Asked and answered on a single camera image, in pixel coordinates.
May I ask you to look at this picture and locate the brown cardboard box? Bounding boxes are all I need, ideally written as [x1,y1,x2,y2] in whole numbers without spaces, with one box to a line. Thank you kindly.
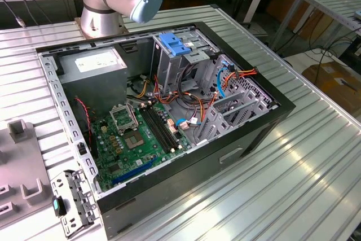
[301,62,361,117]

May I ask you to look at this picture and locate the black open PC case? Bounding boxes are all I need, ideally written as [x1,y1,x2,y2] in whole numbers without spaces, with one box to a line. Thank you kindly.
[36,20,296,240]

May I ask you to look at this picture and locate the grey parts rack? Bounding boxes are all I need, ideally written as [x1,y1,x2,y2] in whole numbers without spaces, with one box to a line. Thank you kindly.
[0,121,54,230]

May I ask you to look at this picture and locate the red orange disk power wire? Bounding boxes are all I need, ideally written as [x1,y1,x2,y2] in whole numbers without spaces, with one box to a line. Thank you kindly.
[219,65,259,89]

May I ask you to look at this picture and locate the yellow orange power wire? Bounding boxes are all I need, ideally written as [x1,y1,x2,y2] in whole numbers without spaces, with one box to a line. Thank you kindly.
[134,78,152,98]

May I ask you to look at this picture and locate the blue data wire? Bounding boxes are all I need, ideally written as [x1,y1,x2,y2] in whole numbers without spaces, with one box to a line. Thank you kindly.
[174,59,230,130]

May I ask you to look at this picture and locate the grey metal disk bay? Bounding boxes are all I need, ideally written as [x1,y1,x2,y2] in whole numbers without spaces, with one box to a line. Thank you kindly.
[194,54,280,146]

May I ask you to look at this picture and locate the black latch with teal tab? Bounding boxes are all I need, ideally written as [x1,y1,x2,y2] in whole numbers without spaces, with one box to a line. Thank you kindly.
[52,195,68,218]

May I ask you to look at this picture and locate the grey power supply unit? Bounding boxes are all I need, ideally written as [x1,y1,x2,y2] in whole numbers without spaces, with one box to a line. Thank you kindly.
[58,46,129,117]

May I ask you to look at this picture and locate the metal locking lever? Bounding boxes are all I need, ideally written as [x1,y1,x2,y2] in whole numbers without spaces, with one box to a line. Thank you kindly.
[126,102,142,129]

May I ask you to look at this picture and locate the metal socket cover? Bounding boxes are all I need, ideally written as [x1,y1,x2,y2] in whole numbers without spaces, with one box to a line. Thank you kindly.
[109,104,140,136]

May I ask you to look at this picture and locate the blue expansion slot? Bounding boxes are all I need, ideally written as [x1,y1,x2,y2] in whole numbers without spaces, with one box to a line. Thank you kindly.
[112,156,159,186]

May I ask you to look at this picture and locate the metal expansion card bracket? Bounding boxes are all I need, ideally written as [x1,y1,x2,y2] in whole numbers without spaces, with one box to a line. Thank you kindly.
[50,169,99,239]

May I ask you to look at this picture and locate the grey metal drive cage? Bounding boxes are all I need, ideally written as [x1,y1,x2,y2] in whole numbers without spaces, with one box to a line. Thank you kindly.
[151,26,221,95]

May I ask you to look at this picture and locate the blue plastic drive latch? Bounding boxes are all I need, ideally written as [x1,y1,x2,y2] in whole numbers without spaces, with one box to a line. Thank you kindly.
[159,32,192,58]

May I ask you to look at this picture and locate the red orange wire bundle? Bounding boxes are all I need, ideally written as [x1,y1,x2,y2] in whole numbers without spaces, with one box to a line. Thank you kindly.
[152,74,218,123]

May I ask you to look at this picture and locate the metal slat side table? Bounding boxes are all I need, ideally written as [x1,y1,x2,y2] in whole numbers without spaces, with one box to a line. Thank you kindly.
[278,0,361,52]

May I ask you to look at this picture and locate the black RAM slot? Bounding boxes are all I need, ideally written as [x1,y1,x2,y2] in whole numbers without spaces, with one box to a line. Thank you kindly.
[140,106,173,154]
[147,104,181,150]
[151,104,184,148]
[144,106,177,152]

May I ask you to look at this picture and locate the CPU socket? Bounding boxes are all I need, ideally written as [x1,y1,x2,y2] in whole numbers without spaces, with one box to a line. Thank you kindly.
[121,129,146,150]

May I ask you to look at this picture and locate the green motherboard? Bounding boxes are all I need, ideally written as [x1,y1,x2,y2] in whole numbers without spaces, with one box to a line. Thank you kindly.
[90,101,192,194]

